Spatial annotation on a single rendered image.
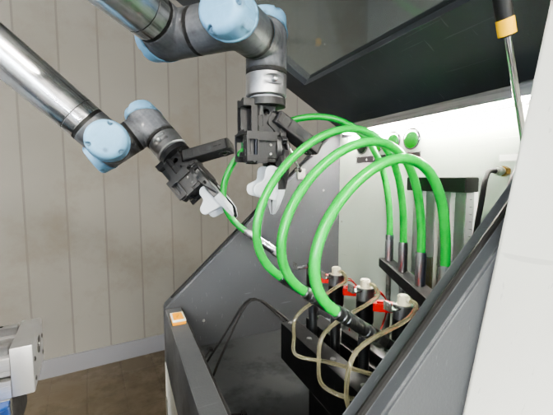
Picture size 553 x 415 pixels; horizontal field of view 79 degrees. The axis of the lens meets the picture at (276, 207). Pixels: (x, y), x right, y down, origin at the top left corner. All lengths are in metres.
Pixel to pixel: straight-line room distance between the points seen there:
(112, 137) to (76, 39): 2.01
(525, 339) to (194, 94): 2.53
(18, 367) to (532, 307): 0.77
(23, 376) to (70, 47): 2.16
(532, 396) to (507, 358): 0.03
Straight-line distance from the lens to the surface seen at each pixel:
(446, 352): 0.41
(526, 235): 0.42
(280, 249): 0.46
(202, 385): 0.63
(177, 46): 0.62
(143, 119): 0.84
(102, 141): 0.69
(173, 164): 0.80
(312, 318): 0.72
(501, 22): 0.50
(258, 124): 0.62
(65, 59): 2.63
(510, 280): 0.42
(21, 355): 0.78
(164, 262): 2.64
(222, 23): 0.54
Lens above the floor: 1.29
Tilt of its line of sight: 5 degrees down
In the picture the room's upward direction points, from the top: straight up
